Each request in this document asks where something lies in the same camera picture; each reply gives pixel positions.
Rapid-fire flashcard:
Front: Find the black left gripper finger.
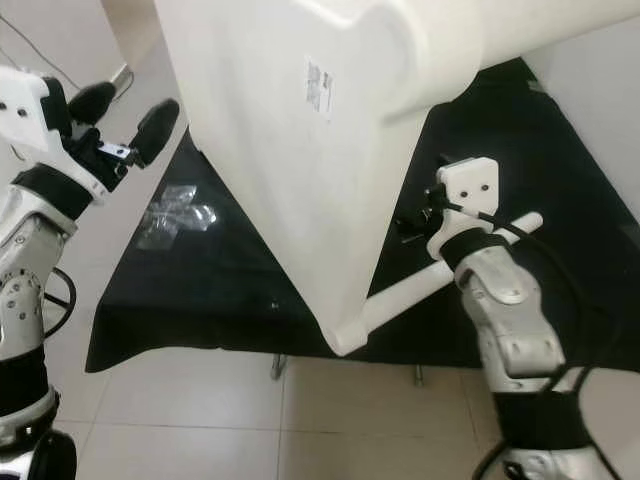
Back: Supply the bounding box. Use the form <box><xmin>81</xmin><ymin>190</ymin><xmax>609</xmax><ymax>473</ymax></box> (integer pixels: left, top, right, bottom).
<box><xmin>128</xmin><ymin>98</ymin><xmax>182</xmax><ymax>167</ymax></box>
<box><xmin>67</xmin><ymin>80</ymin><xmax>119</xmax><ymax>127</ymax></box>

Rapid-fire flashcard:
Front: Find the white plastic table leg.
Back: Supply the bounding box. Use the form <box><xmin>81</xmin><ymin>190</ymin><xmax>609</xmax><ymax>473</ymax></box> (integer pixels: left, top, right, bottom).
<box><xmin>360</xmin><ymin>210</ymin><xmax>546</xmax><ymax>336</ymax></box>

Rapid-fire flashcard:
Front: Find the white plastic table top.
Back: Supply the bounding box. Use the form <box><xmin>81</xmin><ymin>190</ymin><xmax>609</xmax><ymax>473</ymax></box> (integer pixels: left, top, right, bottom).
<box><xmin>155</xmin><ymin>0</ymin><xmax>640</xmax><ymax>358</ymax></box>

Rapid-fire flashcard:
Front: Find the clear plastic bag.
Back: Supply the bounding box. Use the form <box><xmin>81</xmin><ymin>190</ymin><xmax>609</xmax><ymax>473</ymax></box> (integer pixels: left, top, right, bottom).
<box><xmin>135</xmin><ymin>183</ymin><xmax>221</xmax><ymax>251</ymax></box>

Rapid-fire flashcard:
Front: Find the white printed label sticker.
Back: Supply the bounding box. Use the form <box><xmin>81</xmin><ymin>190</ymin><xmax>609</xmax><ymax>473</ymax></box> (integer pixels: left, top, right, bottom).
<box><xmin>303</xmin><ymin>58</ymin><xmax>336</xmax><ymax>121</ymax></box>

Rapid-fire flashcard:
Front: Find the black tablecloth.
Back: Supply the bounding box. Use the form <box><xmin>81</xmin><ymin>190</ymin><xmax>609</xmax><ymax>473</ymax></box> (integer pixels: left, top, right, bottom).
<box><xmin>85</xmin><ymin>58</ymin><xmax>640</xmax><ymax>373</ymax></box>

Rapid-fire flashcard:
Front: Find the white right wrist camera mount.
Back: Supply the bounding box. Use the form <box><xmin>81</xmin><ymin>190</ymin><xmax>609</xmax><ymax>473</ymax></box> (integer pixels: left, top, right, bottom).
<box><xmin>425</xmin><ymin>157</ymin><xmax>501</xmax><ymax>263</ymax></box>

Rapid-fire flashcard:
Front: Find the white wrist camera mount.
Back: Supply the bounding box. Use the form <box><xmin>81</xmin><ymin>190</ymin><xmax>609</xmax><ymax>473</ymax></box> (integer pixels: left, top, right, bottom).
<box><xmin>425</xmin><ymin>157</ymin><xmax>501</xmax><ymax>263</ymax></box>
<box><xmin>0</xmin><ymin>65</ymin><xmax>106</xmax><ymax>201</ymax></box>

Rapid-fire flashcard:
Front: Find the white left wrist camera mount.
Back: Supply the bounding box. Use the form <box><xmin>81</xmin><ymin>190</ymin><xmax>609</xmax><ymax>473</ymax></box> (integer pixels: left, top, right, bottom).
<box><xmin>0</xmin><ymin>65</ymin><xmax>106</xmax><ymax>201</ymax></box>

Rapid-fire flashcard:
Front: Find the thin wall cable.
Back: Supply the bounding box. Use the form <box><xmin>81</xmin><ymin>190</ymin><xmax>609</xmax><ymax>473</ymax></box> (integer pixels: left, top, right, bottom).
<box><xmin>0</xmin><ymin>15</ymin><xmax>61</xmax><ymax>73</ymax></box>

